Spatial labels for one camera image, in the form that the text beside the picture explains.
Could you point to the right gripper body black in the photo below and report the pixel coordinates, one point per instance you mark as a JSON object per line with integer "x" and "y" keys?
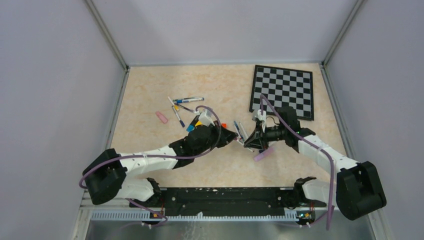
{"x": 261, "y": 137}

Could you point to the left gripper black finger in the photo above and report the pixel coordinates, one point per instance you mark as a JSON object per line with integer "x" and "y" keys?
{"x": 228, "y": 133}
{"x": 226, "y": 140}

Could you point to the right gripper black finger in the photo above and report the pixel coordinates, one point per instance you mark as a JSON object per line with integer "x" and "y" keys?
{"x": 256, "y": 135}
{"x": 254, "y": 145}

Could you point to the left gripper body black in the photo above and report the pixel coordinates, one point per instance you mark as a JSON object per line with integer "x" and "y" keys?
{"x": 218, "y": 137}

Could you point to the blue teal pen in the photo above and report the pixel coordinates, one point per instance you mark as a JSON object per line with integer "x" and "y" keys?
{"x": 240, "y": 135}

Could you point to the red capped white marker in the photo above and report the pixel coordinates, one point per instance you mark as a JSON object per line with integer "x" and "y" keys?
{"x": 178, "y": 117}

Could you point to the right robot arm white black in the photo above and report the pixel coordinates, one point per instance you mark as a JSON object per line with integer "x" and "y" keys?
{"x": 356, "y": 189}

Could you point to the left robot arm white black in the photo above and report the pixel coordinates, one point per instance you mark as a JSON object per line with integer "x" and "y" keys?
{"x": 113, "y": 175}

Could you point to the pink highlighter pen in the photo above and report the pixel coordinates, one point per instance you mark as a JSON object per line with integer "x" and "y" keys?
{"x": 263, "y": 154}

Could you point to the yellow banded white pen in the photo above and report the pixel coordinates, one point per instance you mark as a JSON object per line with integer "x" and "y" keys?
{"x": 174, "y": 105}

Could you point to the blue clear pen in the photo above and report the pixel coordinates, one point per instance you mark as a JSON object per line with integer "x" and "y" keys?
{"x": 188, "y": 100}

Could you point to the black white checkerboard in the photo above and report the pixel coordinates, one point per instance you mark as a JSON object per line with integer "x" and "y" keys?
{"x": 283, "y": 87}

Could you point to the pink eraser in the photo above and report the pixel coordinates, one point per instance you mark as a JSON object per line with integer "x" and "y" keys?
{"x": 161, "y": 117}

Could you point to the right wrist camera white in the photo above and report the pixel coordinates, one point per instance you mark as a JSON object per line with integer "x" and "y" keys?
{"x": 260, "y": 119}

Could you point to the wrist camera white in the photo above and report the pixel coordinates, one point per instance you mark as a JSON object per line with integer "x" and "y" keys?
{"x": 206, "y": 118}
{"x": 260, "y": 119}

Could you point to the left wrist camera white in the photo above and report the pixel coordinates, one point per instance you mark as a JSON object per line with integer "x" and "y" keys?
{"x": 206, "y": 118}

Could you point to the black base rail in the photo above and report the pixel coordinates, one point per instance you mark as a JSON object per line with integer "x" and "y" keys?
{"x": 229, "y": 201}

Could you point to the white cable duct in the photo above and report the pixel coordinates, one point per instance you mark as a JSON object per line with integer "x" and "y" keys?
{"x": 143, "y": 215}

